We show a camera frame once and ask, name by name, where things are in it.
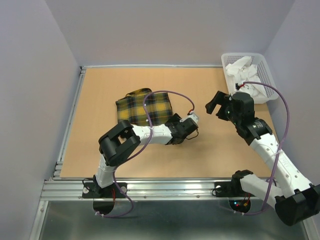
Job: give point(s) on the white plastic laundry basket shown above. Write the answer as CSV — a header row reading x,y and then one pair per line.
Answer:
x,y
264,72

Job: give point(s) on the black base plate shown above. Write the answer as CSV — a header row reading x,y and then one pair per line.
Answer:
x,y
228,189
93,191

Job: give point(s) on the white shirt in basket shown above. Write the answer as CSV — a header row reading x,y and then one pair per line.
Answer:
x,y
241,71

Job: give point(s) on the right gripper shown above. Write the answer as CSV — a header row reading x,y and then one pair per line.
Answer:
x,y
222,98

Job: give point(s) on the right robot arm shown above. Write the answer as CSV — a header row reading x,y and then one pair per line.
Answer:
x,y
293,196

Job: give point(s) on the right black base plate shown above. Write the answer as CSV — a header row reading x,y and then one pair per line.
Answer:
x,y
228,189

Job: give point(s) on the aluminium mounting rail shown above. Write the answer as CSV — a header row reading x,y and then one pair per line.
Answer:
x,y
139,189

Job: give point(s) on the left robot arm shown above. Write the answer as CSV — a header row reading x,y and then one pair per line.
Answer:
x,y
117,145

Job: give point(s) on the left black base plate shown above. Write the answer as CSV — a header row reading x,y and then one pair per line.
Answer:
x,y
93,191

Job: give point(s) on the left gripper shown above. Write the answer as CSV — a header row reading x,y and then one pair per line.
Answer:
x,y
175,119

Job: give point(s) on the yellow plaid long sleeve shirt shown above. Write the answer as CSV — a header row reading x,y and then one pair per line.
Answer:
x,y
137,110

